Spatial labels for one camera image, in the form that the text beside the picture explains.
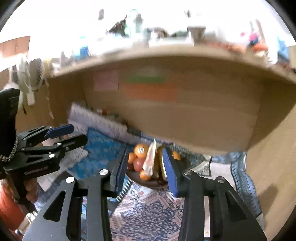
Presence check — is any yellow banana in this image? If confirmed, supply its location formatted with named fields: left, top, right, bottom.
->
left=158, top=146, right=167, bottom=181

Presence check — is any small orange tangerine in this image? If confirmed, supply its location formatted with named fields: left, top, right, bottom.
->
left=128, top=152, right=137, bottom=164

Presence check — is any pale sweet potato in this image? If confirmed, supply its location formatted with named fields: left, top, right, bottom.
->
left=142, top=139, right=157, bottom=177

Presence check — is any small orange mandarin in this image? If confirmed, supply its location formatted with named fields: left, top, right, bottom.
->
left=139, top=170, right=151, bottom=181

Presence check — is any dark oval plate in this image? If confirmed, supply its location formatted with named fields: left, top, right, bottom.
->
left=125, top=159, right=186, bottom=190

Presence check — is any red apple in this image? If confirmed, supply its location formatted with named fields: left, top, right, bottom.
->
left=133, top=158, right=145, bottom=172

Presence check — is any large orange with sticker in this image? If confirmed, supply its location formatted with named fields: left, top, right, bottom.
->
left=133, top=144, right=149, bottom=158

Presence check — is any patterned blue white cloth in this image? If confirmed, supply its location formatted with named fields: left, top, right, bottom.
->
left=35, top=103, right=265, bottom=240

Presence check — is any white desk fan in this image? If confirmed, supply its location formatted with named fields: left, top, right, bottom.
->
left=20, top=58, right=44, bottom=106

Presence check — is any pink paper note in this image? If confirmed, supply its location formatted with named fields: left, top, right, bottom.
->
left=93, top=70, right=119, bottom=91

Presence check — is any orange paper note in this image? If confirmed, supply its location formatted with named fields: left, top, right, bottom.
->
left=119, top=83, right=178, bottom=102

